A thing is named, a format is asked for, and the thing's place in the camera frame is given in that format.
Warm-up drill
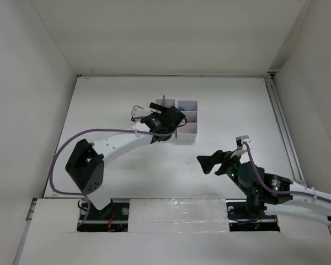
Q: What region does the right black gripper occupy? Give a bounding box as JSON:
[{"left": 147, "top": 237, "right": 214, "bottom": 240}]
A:
[{"left": 196, "top": 149, "right": 250, "bottom": 195}]

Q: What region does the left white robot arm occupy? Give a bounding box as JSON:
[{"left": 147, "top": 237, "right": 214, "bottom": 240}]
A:
[{"left": 65, "top": 103, "right": 187, "bottom": 219}]

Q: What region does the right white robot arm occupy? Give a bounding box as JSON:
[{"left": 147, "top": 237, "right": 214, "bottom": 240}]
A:
[{"left": 196, "top": 150, "right": 331, "bottom": 227}]

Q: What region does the left white organizer box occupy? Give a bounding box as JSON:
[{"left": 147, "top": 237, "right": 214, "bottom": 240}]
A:
[{"left": 155, "top": 98, "right": 176, "bottom": 109}]

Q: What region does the white organizer box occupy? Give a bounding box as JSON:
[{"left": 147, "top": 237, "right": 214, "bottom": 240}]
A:
[
  {"left": 177, "top": 100, "right": 198, "bottom": 142},
  {"left": 155, "top": 98, "right": 176, "bottom": 109}
]

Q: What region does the right white organizer box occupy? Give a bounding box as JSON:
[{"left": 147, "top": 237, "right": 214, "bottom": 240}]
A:
[{"left": 177, "top": 100, "right": 198, "bottom": 142}]

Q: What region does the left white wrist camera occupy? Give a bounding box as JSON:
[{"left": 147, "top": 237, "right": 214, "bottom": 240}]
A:
[{"left": 131, "top": 105, "right": 151, "bottom": 121}]

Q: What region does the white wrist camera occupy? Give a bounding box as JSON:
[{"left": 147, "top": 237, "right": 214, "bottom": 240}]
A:
[
  {"left": 231, "top": 135, "right": 250, "bottom": 158},
  {"left": 131, "top": 105, "right": 151, "bottom": 121}
]

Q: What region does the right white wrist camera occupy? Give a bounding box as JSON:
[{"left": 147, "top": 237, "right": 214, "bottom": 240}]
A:
[{"left": 231, "top": 135, "right": 250, "bottom": 158}]

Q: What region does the aluminium side rail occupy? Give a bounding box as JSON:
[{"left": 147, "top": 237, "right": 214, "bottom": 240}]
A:
[{"left": 264, "top": 72, "right": 306, "bottom": 186}]

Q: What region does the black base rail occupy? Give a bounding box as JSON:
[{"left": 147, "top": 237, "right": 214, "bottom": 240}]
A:
[{"left": 77, "top": 198, "right": 280, "bottom": 234}]

